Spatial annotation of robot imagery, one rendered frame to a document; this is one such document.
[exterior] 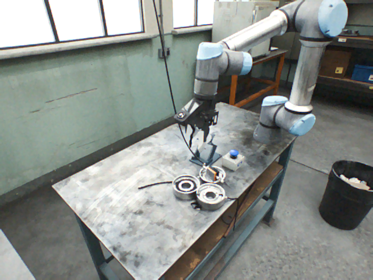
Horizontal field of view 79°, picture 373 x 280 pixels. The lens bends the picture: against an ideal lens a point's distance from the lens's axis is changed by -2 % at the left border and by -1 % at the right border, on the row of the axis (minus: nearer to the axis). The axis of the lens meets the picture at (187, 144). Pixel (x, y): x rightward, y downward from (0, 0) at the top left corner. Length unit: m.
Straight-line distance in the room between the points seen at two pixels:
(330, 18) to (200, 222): 0.82
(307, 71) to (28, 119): 1.95
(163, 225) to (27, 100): 1.62
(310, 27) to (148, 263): 0.96
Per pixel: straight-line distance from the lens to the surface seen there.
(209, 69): 0.74
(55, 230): 2.05
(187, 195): 0.87
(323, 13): 1.00
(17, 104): 2.15
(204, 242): 1.08
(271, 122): 1.22
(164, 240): 0.79
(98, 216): 0.90
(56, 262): 1.87
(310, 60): 1.05
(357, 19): 4.61
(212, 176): 0.92
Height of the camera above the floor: 1.44
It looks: 32 degrees down
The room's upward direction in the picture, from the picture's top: straight up
